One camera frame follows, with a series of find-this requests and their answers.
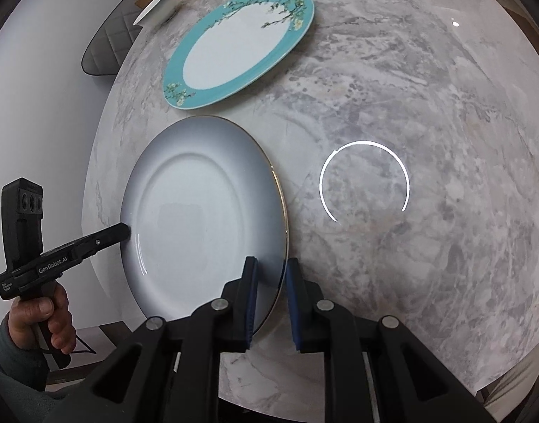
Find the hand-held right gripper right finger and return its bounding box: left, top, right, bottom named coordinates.
left=285, top=257, right=496, bottom=423

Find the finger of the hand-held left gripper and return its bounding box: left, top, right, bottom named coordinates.
left=74, top=222, right=131, bottom=260

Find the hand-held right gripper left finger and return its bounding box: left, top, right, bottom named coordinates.
left=44, top=256, right=259, bottom=423

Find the white gold-rimmed plate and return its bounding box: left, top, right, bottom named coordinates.
left=120, top=116, right=290, bottom=341

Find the person's left forearm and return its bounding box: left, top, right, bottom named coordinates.
left=0, top=315, right=59, bottom=423

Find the person's left hand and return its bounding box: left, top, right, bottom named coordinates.
left=9, top=284, right=76, bottom=356

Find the grey quilted chair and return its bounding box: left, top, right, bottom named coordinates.
left=81, top=0, right=143, bottom=76

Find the large teal floral plate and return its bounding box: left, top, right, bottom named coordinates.
left=163, top=0, right=315, bottom=109

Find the beige chair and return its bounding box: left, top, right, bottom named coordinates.
left=483, top=352, right=539, bottom=411

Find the white oval dish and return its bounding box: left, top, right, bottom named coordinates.
left=133, top=0, right=176, bottom=27

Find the black cable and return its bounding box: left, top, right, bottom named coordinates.
left=72, top=330, right=97, bottom=357

